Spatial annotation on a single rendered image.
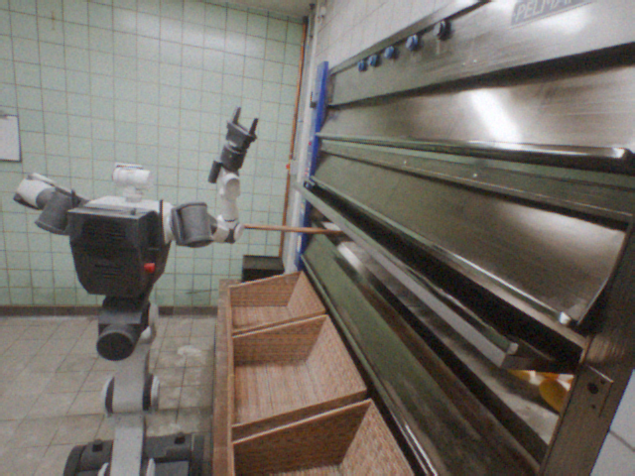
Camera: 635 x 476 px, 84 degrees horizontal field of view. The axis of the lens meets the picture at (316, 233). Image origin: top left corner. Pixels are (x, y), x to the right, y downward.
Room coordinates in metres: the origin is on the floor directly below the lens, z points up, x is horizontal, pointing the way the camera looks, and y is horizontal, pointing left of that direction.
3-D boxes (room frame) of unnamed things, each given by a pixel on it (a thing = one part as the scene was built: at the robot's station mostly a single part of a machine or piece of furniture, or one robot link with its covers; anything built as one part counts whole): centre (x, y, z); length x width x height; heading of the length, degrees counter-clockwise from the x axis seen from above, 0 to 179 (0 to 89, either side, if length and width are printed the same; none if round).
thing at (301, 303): (1.86, 0.20, 0.72); 0.56 x 0.49 x 0.28; 17
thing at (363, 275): (1.40, -0.23, 1.16); 1.80 x 0.06 x 0.04; 16
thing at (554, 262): (1.39, -0.21, 1.54); 1.79 x 0.11 x 0.19; 16
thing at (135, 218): (1.15, 0.64, 1.27); 0.34 x 0.30 x 0.36; 96
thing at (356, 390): (1.30, 0.04, 0.72); 0.56 x 0.49 x 0.28; 15
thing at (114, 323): (1.12, 0.63, 1.00); 0.28 x 0.13 x 0.18; 16
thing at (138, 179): (1.21, 0.65, 1.47); 0.10 x 0.07 x 0.09; 96
